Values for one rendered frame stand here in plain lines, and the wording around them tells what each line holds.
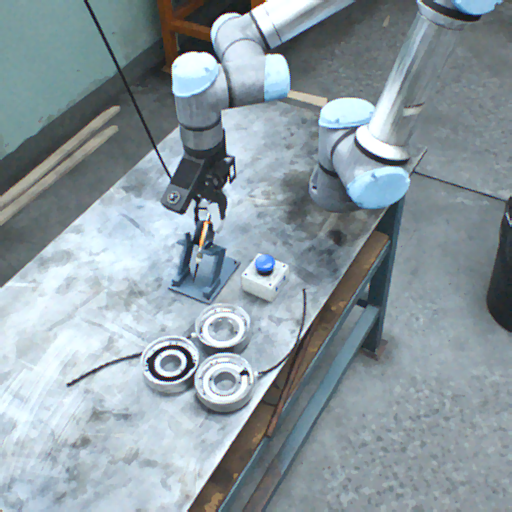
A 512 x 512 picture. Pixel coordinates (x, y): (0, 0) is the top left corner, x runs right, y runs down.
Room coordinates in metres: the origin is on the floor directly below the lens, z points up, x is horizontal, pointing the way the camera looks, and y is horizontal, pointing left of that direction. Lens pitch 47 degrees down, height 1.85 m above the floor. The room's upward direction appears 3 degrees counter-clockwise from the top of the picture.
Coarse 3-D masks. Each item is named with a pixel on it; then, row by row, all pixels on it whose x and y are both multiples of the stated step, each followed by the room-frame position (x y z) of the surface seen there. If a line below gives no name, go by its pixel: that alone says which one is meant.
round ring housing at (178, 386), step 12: (168, 336) 0.76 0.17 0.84; (156, 348) 0.74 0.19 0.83; (192, 348) 0.74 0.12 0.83; (144, 360) 0.72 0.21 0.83; (156, 360) 0.71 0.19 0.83; (168, 360) 0.73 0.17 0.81; (180, 360) 0.72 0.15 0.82; (144, 372) 0.68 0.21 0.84; (168, 372) 0.69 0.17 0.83; (180, 372) 0.69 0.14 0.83; (192, 372) 0.68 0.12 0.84; (156, 384) 0.66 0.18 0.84; (168, 384) 0.66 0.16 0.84; (180, 384) 0.66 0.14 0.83
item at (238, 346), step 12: (204, 312) 0.81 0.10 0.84; (216, 312) 0.82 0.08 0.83; (240, 312) 0.82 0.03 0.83; (216, 324) 0.80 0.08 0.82; (228, 324) 0.80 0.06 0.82; (216, 336) 0.76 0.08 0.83; (228, 336) 0.76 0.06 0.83; (204, 348) 0.74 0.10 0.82; (216, 348) 0.73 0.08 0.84; (228, 348) 0.73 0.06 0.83; (240, 348) 0.74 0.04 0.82
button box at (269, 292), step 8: (280, 264) 0.92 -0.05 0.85; (248, 272) 0.90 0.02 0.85; (256, 272) 0.90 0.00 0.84; (264, 272) 0.90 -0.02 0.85; (272, 272) 0.90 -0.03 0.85; (280, 272) 0.90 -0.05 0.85; (288, 272) 0.92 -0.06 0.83; (248, 280) 0.89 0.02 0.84; (256, 280) 0.88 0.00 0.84; (264, 280) 0.88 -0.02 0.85; (272, 280) 0.88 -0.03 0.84; (280, 280) 0.89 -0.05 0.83; (248, 288) 0.89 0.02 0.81; (256, 288) 0.88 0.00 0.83; (264, 288) 0.87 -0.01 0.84; (272, 288) 0.86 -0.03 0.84; (280, 288) 0.89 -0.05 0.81; (264, 296) 0.87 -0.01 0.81; (272, 296) 0.86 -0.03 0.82
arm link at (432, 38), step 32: (416, 0) 1.08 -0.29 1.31; (448, 0) 1.03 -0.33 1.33; (480, 0) 1.01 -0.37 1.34; (416, 32) 1.06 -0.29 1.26; (448, 32) 1.03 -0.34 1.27; (416, 64) 1.04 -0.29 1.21; (384, 96) 1.06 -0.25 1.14; (416, 96) 1.03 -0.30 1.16; (384, 128) 1.03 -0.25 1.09; (352, 160) 1.04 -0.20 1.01; (384, 160) 1.00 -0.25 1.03; (352, 192) 0.99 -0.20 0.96; (384, 192) 0.99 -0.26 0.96
